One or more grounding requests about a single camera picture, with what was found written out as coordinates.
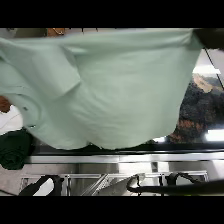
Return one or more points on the pale green shirt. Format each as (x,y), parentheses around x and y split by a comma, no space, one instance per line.
(120,90)

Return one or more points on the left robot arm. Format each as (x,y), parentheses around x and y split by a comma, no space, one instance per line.
(40,186)

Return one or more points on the white garment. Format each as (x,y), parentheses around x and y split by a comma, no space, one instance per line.
(9,121)

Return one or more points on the dark green garment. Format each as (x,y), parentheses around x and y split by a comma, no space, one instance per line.
(13,150)

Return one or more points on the brown garment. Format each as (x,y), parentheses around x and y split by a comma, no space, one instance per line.
(4,104)

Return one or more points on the silver frame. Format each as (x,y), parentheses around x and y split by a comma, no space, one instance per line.
(100,166)

